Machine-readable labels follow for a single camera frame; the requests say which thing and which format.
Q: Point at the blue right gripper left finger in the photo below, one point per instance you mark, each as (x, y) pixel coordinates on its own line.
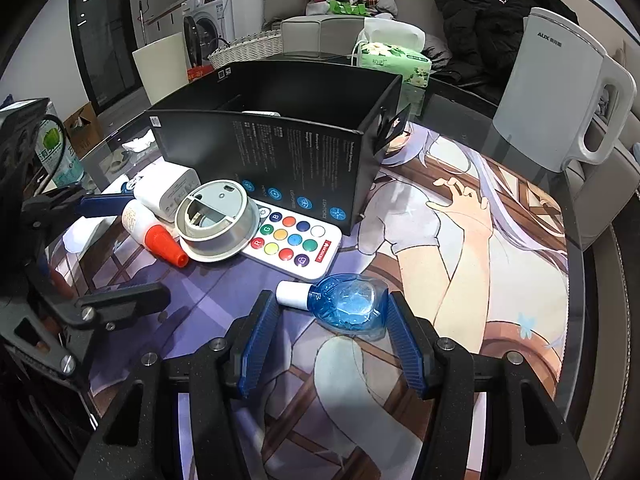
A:
(256, 347)

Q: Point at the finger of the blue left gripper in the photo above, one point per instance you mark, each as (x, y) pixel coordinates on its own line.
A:
(104, 205)

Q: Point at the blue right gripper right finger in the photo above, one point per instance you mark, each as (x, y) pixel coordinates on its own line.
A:
(410, 344)

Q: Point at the white tube orange cap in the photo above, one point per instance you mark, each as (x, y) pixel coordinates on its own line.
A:
(146, 230)

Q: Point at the white power adapter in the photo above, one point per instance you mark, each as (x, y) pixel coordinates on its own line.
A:
(162, 186)

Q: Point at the blue bottle white cap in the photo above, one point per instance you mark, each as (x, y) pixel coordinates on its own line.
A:
(350, 304)

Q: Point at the white remote colourful buttons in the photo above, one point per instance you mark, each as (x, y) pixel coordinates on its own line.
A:
(293, 243)

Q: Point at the silver round tin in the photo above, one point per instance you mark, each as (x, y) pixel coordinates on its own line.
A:
(216, 221)

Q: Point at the beverage can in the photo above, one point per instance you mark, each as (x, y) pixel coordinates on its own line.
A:
(57, 155)

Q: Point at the crumpled white tissue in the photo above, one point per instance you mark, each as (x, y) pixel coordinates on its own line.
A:
(140, 144)

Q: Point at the anime print desk mat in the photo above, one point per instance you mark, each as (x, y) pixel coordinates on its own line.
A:
(485, 275)

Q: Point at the cream steel tumbler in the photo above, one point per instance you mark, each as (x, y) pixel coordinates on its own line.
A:
(162, 66)

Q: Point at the red gift box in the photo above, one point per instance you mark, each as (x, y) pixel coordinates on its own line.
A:
(198, 72)

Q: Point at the black cardboard box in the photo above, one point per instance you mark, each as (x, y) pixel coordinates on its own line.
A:
(304, 135)

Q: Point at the white washing machine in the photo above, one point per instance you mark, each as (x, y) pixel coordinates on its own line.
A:
(207, 27)

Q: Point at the white wicker basket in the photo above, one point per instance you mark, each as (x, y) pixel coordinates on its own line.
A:
(249, 48)

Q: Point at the green tissue pack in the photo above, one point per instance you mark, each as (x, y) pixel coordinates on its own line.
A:
(413, 67)

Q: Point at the white electric kettle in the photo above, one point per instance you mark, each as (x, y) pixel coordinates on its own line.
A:
(554, 90)

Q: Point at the grey sofa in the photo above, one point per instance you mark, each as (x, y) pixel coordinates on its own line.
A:
(599, 192)

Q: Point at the black puffer jacket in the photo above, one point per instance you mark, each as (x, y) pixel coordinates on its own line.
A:
(483, 37)

